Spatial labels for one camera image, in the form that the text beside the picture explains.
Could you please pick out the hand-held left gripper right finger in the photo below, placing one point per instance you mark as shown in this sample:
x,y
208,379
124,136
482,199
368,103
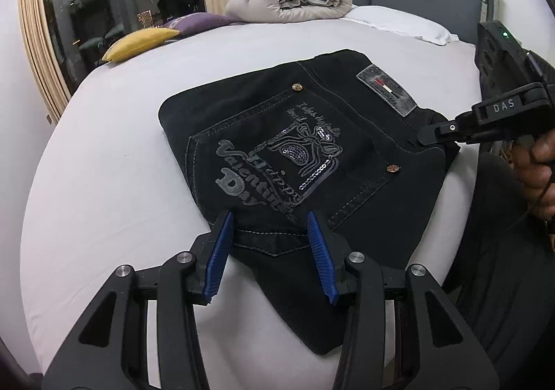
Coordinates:
x,y
321,255

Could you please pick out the white pillow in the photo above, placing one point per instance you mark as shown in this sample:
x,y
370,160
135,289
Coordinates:
x,y
403,23

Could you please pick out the purple pillow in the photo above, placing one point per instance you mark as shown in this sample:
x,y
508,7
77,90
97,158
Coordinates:
x,y
199,21

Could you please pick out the person's leg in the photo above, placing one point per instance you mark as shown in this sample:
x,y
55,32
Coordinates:
x,y
498,264

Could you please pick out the person's right hand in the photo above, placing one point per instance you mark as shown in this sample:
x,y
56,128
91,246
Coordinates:
x,y
540,182

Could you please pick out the black denim pants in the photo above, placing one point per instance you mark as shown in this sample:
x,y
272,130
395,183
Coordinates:
x,y
260,112

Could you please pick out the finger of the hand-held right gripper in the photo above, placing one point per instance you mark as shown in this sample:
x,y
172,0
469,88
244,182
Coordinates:
x,y
438,132

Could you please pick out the yellow pillow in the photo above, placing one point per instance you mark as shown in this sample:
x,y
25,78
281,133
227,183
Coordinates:
x,y
138,45

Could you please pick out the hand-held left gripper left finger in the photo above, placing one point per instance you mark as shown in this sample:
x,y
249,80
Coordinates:
x,y
219,255

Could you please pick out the bed with white sheet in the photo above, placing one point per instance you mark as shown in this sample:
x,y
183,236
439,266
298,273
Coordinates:
x,y
108,156

